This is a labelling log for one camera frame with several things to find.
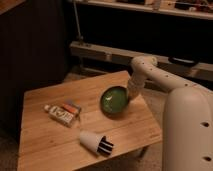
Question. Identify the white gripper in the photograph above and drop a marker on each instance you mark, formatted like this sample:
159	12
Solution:
134	88

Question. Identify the green ceramic bowl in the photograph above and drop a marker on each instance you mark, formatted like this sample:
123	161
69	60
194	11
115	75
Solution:
114	100

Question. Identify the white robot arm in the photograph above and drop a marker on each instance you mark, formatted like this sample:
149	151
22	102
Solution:
187	118

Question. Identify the orange small box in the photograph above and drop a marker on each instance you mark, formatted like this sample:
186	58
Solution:
71	108

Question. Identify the white cup with black stripes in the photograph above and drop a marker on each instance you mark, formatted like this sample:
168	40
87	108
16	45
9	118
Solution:
96	143

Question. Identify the white tube with label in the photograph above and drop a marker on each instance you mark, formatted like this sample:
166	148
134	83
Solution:
59	114

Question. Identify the wooden table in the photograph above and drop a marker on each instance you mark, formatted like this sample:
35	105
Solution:
46	145

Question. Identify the black handle on shelf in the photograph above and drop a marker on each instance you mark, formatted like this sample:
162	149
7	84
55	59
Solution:
183	62

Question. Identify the metal shelf frame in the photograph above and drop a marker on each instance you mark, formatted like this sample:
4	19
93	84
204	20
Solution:
110	55

